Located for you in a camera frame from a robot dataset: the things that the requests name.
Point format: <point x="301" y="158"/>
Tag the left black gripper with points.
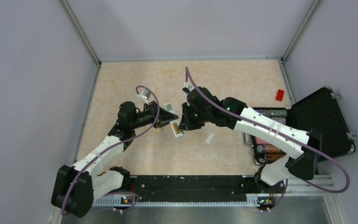
<point x="165" y="116"/>

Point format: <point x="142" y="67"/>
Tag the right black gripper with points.
<point x="187" y="124"/>

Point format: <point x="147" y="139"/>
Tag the white remote control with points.
<point x="169" y="107"/>

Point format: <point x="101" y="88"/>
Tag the orange AAA battery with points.
<point x="175" y="128"/>

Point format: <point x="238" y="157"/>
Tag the white battery cover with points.
<point x="209" y="138"/>

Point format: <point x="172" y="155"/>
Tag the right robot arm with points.
<point x="298" y="161"/>

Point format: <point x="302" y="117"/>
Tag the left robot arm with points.
<point x="79" y="185"/>

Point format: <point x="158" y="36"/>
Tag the pink card deck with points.
<point x="260" y="141"/>

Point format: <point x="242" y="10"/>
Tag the red small block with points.
<point x="279" y="95"/>

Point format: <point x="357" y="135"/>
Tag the black poker chip case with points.
<point x="319" y="111"/>

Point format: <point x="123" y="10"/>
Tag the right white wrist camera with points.
<point x="187" y="88"/>

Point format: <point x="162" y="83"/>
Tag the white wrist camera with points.
<point x="144" y="96"/>
<point x="187" y="88"/>

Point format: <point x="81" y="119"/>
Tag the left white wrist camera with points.
<point x="144" y="96"/>

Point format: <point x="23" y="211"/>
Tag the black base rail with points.
<point x="197" y="188"/>

